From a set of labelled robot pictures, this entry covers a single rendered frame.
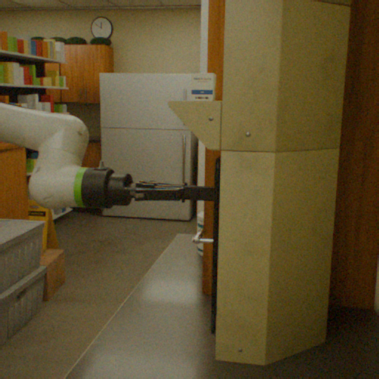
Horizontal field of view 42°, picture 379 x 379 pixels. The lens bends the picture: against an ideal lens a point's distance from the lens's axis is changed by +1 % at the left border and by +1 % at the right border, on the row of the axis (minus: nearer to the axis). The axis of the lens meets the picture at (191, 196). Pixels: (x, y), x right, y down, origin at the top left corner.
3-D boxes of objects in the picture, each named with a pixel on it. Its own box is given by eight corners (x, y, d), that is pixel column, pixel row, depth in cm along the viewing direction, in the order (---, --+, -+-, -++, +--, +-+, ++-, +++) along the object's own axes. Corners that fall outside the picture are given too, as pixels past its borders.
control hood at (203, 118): (235, 138, 133) (237, 101, 131) (220, 150, 102) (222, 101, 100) (193, 138, 135) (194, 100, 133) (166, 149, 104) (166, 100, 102)
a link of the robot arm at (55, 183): (35, 215, 119) (15, 197, 109) (48, 168, 124) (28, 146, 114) (92, 218, 117) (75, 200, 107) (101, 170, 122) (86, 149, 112)
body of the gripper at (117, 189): (106, 175, 108) (146, 177, 106) (118, 169, 116) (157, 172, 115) (106, 209, 109) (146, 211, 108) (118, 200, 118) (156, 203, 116)
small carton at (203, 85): (215, 101, 114) (215, 74, 113) (212, 101, 109) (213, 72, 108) (194, 101, 115) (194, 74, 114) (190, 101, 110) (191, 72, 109)
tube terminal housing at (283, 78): (320, 311, 138) (340, 20, 123) (331, 374, 107) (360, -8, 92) (229, 303, 142) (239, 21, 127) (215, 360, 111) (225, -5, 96)
